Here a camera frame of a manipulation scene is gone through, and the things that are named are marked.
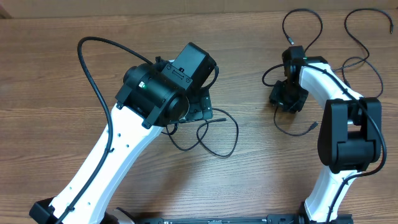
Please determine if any black USB cable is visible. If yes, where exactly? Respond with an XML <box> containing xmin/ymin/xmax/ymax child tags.
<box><xmin>164</xmin><ymin>107</ymin><xmax>240</xmax><ymax>159</ymax></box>

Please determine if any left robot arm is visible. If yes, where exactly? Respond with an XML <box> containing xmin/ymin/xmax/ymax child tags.
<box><xmin>29</xmin><ymin>43</ymin><xmax>218</xmax><ymax>223</ymax></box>

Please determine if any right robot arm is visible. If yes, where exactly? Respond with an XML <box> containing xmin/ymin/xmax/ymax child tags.
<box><xmin>267</xmin><ymin>46</ymin><xmax>386</xmax><ymax>223</ymax></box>

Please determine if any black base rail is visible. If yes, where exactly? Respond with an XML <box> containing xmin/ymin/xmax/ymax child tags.
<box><xmin>105</xmin><ymin>207</ymin><xmax>354</xmax><ymax>224</ymax></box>

